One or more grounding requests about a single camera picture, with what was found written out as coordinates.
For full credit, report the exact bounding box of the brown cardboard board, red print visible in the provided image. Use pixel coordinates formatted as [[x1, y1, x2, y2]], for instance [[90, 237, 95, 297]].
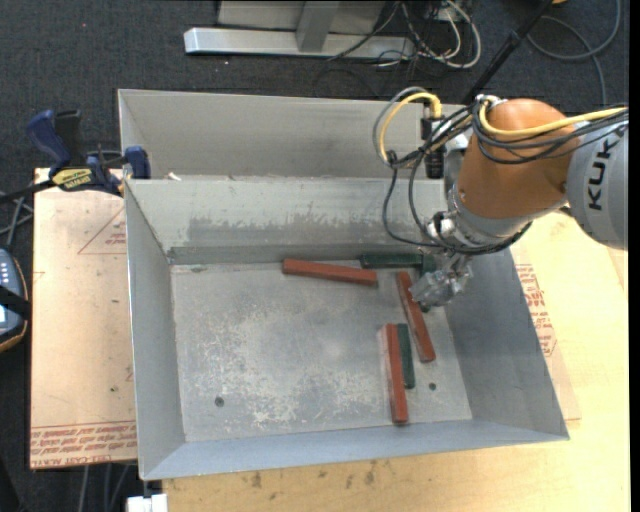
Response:
[[29, 167, 584, 472]]

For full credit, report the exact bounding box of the black cylinder on white bracket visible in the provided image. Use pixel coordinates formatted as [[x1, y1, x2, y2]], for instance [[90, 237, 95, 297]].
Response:
[[424, 147, 446, 181]]

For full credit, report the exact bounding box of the grey metal bin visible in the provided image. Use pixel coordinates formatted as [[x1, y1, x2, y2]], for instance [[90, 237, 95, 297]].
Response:
[[117, 88, 571, 482]]

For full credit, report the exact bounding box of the dark green flat block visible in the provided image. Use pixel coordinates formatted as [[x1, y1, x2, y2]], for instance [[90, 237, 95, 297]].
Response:
[[396, 322, 418, 391], [359, 252, 437, 275]]

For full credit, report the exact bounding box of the red-brown flat block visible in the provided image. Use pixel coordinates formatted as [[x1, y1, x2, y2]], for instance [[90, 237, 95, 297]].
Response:
[[383, 322, 411, 427], [281, 257, 380, 288], [395, 270, 438, 364]]

